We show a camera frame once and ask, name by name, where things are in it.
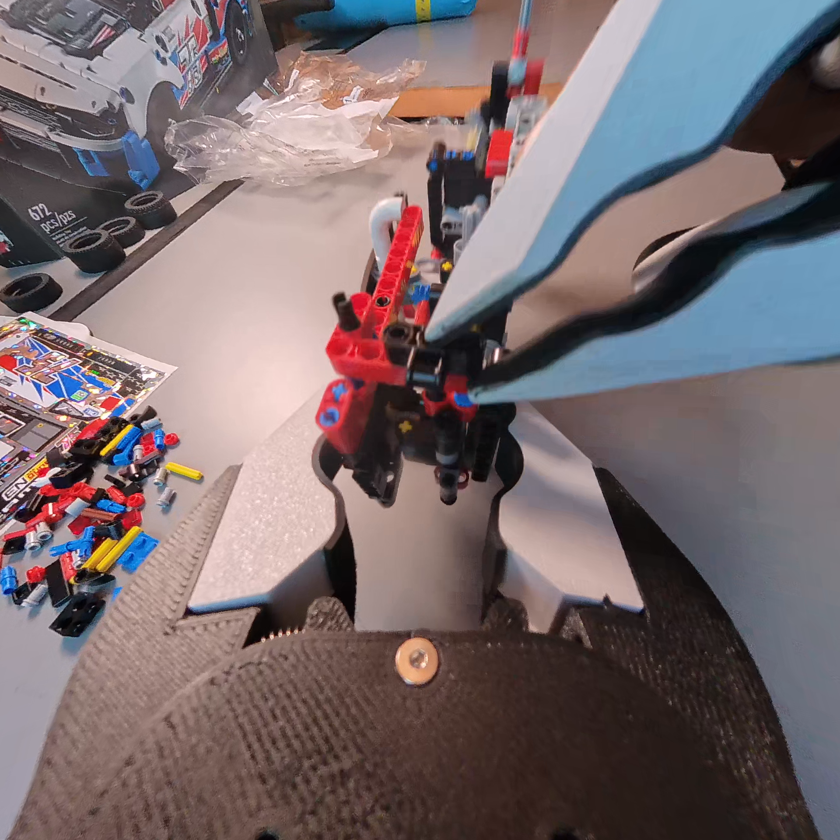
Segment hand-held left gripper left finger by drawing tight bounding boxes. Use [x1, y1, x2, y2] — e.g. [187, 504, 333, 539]
[185, 397, 358, 621]

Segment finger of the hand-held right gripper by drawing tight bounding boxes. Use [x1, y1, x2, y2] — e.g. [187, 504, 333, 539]
[469, 177, 840, 406]
[424, 0, 840, 347]

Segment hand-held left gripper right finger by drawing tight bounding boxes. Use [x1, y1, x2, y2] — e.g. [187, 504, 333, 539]
[484, 402, 645, 634]

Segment lego car chassis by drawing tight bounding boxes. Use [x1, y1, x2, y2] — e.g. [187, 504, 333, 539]
[325, 0, 549, 506]

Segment pile of mixed lego pieces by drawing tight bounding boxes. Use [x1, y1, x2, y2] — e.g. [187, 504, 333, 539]
[0, 407, 204, 637]

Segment lego set box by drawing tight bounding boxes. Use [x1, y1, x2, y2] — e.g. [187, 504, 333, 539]
[0, 0, 280, 270]

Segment person's right hand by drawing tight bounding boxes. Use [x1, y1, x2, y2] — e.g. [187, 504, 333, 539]
[725, 62, 840, 161]

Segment holographic sticker sheet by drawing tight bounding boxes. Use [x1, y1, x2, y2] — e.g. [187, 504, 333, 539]
[0, 315, 178, 532]

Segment crumpled clear plastic bags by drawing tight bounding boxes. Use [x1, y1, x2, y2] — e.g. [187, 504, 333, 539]
[164, 56, 427, 188]

